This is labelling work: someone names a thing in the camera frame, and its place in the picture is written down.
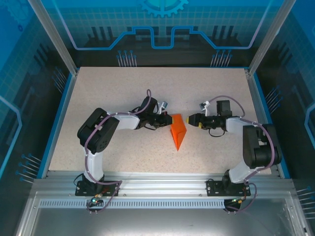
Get aluminium side rail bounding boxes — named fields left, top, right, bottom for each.
left=245, top=68, right=281, bottom=177

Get grey metal tray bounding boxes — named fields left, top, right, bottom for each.
left=14, top=191, right=311, bottom=236

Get aluminium frame post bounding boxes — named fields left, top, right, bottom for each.
left=247, top=0, right=293, bottom=76
left=27, top=0, right=79, bottom=76

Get aluminium frame rail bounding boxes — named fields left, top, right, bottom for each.
left=31, top=171, right=296, bottom=197

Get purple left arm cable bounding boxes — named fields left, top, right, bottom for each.
left=83, top=88, right=152, bottom=214

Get slotted metal cable duct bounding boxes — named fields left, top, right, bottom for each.
left=38, top=199, right=247, bottom=209

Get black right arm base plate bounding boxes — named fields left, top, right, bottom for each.
left=206, top=178, right=251, bottom=197

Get cable connector with green light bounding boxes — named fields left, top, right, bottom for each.
left=88, top=193, right=104, bottom=206
left=230, top=195, right=248, bottom=205

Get blue table edge strip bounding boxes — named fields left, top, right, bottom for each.
left=36, top=72, right=79, bottom=179
left=252, top=72, right=291, bottom=179

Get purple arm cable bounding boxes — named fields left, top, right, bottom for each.
left=83, top=88, right=152, bottom=214
left=208, top=95, right=276, bottom=214

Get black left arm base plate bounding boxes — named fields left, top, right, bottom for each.
left=75, top=180, right=121, bottom=197

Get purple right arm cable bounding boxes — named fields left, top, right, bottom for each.
left=208, top=95, right=276, bottom=214

